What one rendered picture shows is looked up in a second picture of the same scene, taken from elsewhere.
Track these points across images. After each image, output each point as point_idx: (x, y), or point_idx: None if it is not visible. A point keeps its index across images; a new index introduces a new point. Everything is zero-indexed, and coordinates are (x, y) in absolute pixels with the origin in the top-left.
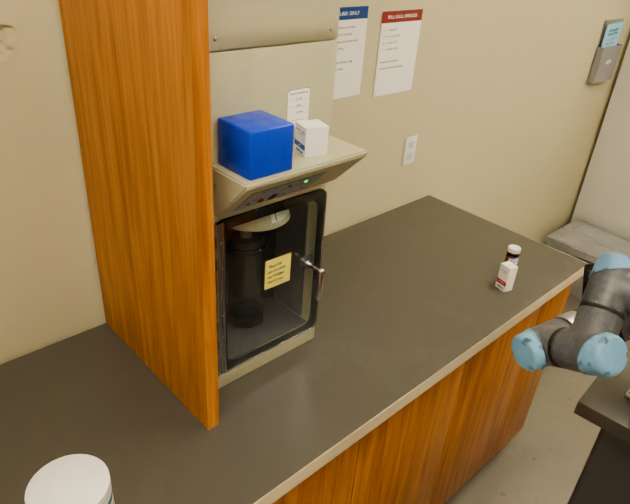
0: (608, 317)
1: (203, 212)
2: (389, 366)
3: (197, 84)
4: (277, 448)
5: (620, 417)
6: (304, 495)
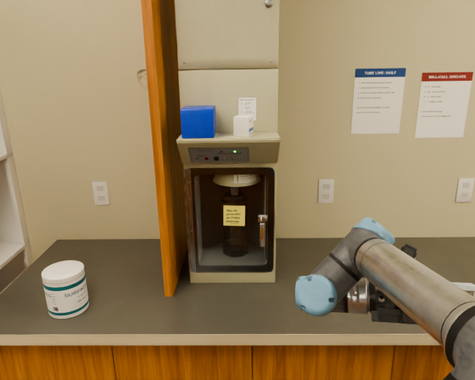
0: (331, 265)
1: (155, 151)
2: (302, 316)
3: (148, 78)
4: (182, 320)
5: None
6: (197, 367)
